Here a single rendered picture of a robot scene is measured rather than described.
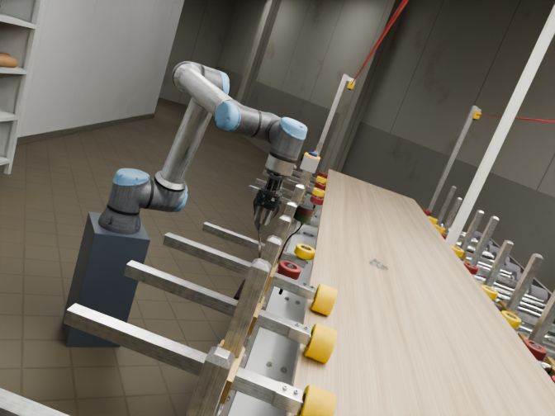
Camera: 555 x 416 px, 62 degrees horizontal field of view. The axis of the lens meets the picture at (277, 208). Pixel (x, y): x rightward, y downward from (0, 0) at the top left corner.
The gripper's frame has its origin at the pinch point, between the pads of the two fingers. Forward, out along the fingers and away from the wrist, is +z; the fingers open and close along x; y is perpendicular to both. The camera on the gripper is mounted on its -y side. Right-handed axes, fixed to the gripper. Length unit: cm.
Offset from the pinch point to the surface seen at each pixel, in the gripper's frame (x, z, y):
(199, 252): -12.0, 5.9, 25.2
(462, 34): 128, -177, -505
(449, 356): 66, 10, 21
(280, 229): 7.6, -8.0, 21.5
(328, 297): 26.8, 4.0, 27.0
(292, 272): 15.9, 10.4, 2.5
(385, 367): 45, 10, 41
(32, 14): -238, -31, -212
